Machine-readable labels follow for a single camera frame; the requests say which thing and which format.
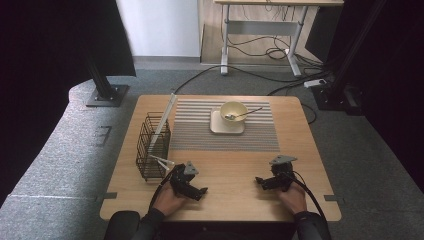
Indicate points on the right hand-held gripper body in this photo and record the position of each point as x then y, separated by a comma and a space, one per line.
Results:
283, 175

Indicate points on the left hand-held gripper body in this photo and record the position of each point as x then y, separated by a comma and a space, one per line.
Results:
181, 181

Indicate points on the white chopstick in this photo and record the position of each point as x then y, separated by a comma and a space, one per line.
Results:
163, 165
163, 160

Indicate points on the person's left hand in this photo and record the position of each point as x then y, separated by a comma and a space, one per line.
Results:
168, 201

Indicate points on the person's right hand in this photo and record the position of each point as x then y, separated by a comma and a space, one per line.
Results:
296, 200

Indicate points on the striped grey placemat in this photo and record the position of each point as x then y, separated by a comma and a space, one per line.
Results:
200, 140

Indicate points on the person's dark torso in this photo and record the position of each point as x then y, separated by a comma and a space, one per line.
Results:
226, 231

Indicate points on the cream square plate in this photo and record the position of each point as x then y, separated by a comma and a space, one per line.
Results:
216, 128

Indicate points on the white rectangular plate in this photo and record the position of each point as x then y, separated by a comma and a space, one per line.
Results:
165, 120

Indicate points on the metal spoon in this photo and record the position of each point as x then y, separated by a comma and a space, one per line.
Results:
230, 116

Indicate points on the black chair armrest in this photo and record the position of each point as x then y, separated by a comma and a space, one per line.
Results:
121, 225

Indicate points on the cream bowl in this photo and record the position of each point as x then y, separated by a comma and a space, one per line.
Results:
240, 108

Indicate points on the white power strip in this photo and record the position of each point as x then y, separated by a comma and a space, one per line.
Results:
315, 83

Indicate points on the black metal stand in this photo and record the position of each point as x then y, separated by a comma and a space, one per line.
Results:
336, 93

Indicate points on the desk with white legs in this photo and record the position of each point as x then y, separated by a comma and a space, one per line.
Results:
263, 28

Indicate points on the black curtain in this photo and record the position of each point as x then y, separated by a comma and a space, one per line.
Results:
50, 66

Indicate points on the black stand with base plate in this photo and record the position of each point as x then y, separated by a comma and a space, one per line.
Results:
106, 93

